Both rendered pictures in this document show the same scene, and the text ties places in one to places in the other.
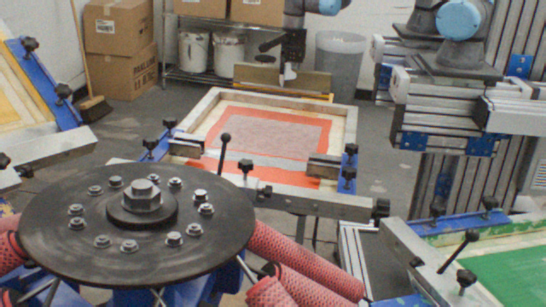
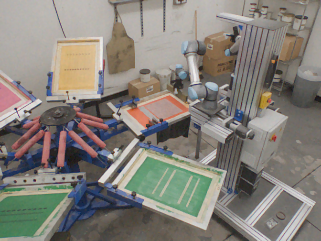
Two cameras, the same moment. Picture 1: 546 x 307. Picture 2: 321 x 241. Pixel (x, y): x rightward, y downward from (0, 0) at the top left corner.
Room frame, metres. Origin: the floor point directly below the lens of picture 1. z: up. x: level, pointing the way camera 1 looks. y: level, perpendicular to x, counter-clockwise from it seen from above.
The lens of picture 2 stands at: (0.01, -1.81, 2.60)
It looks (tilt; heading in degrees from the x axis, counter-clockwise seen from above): 35 degrees down; 48
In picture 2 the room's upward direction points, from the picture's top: straight up
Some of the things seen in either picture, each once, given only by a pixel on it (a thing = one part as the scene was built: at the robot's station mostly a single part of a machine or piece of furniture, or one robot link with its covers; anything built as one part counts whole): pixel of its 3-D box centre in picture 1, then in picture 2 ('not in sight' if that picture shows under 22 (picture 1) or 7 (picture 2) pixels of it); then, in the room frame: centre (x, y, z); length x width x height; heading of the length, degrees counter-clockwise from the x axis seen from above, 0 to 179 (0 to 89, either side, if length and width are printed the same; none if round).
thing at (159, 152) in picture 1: (160, 154); (128, 104); (1.45, 0.34, 0.98); 0.30 x 0.05 x 0.07; 173
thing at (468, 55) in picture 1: (461, 48); (209, 101); (1.75, -0.57, 1.31); 0.15 x 0.15 x 0.10
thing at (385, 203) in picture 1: (376, 212); (141, 136); (1.16, -0.26, 1.02); 0.07 x 0.06 x 0.07; 173
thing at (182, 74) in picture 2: (324, 2); (183, 73); (1.86, -0.12, 1.39); 0.11 x 0.11 x 0.08; 62
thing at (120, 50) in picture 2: not in sight; (120, 42); (2.44, 1.90, 1.06); 0.53 x 0.07 x 1.05; 173
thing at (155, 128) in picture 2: (346, 183); (155, 128); (1.38, -0.21, 0.98); 0.30 x 0.05 x 0.07; 173
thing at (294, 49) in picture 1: (293, 44); (178, 83); (1.89, -0.03, 1.24); 0.09 x 0.08 x 0.12; 83
